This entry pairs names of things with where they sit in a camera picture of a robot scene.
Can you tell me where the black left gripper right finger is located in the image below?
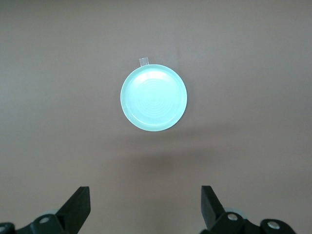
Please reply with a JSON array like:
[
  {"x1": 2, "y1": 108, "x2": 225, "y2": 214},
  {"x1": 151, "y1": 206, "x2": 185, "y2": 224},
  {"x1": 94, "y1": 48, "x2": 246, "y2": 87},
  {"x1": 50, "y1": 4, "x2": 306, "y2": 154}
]
[{"x1": 199, "y1": 185, "x2": 297, "y2": 234}]

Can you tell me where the light green round plate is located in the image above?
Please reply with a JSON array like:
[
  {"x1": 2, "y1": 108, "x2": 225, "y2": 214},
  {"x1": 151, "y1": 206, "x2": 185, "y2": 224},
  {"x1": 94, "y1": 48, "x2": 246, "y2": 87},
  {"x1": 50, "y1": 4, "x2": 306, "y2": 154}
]
[{"x1": 120, "y1": 63, "x2": 188, "y2": 133}]

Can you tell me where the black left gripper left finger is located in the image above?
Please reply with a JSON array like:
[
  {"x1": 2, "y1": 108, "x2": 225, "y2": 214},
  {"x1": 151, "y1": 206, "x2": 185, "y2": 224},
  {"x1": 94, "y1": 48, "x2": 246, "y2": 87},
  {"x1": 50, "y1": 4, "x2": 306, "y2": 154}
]
[{"x1": 0, "y1": 186, "x2": 92, "y2": 234}]

